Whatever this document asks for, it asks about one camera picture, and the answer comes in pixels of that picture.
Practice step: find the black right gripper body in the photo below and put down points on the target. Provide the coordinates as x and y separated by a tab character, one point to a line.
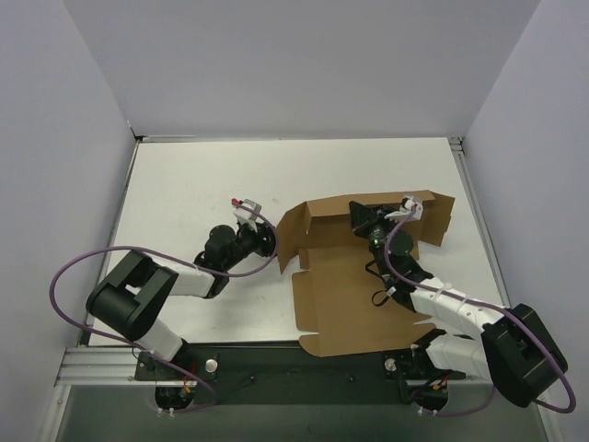
369	221

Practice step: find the aluminium frame rail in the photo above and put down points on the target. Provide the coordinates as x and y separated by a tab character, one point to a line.
97	366

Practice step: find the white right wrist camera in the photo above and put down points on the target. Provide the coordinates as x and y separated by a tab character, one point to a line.
410	209

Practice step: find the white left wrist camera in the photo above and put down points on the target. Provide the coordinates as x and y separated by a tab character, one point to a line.
246	213

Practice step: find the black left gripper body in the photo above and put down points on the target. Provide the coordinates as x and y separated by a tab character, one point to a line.
265	238

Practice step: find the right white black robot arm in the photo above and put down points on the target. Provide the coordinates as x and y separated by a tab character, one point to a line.
510	347

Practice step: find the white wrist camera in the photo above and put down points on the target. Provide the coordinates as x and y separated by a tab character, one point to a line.
246	213
410	209

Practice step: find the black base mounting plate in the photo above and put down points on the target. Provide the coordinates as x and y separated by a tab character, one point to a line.
283	373

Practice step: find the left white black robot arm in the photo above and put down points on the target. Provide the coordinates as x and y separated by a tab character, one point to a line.
131	296

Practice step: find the brown cardboard box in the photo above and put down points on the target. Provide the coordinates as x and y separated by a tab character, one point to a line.
332	291

